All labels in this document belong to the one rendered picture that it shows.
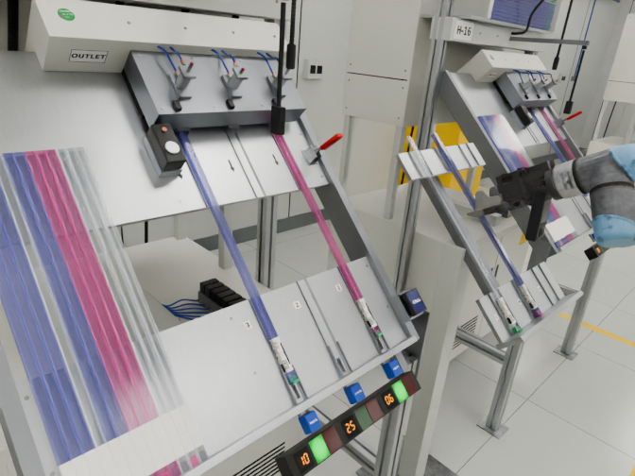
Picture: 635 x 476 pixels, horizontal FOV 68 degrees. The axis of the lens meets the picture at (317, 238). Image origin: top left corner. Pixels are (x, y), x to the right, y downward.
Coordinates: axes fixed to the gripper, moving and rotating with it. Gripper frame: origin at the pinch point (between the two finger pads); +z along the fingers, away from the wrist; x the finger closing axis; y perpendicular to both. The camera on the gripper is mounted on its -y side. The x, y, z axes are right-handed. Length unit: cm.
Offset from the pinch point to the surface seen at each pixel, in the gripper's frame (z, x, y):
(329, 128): 174, -140, 82
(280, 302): 8, 58, -4
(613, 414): 20, -89, -94
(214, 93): 12, 56, 37
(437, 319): 19.0, 2.9, -24.5
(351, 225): 10.9, 32.4, 5.9
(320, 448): 3, 61, -28
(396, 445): 22, 28, -47
